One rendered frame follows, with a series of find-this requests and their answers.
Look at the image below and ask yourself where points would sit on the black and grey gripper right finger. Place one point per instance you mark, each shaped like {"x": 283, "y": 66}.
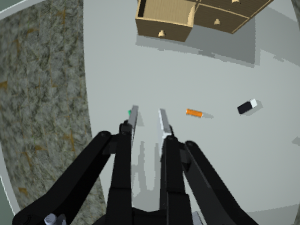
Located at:
{"x": 215, "y": 201}

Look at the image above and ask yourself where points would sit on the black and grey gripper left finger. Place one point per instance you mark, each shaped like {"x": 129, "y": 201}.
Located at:
{"x": 62, "y": 202}

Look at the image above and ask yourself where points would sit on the orange aa battery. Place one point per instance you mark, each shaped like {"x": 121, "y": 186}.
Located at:
{"x": 195, "y": 113}

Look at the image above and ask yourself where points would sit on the black and white eraser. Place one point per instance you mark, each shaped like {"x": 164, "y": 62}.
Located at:
{"x": 247, "y": 106}

